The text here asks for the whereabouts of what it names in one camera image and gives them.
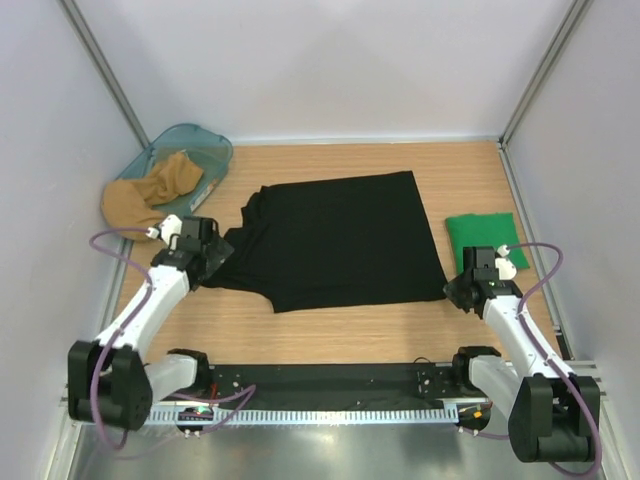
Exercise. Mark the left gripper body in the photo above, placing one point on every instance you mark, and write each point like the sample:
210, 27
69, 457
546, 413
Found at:
216, 253

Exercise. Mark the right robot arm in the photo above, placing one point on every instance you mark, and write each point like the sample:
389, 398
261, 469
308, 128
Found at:
552, 412

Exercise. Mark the black tank top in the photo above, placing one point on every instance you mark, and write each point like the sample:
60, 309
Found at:
334, 243

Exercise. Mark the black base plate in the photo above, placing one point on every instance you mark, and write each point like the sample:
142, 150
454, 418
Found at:
338, 387

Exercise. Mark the blue plastic basket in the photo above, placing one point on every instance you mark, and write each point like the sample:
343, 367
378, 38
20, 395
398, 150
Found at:
209, 151

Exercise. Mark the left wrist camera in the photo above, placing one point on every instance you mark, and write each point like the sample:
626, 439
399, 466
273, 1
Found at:
168, 231

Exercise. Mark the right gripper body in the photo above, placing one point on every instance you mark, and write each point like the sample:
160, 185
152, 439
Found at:
455, 290

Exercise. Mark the white slotted cable duct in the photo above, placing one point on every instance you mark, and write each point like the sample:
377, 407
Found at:
199, 416

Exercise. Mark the tan tank top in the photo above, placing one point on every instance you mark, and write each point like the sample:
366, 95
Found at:
130, 203

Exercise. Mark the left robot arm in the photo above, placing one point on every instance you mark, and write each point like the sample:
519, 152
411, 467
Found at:
109, 382

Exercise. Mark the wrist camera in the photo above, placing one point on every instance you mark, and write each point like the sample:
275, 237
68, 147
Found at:
506, 268
168, 231

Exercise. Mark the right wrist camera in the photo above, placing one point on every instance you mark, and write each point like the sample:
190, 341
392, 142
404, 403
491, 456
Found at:
506, 268

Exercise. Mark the green tank top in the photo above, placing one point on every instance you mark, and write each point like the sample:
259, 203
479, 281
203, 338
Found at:
483, 230

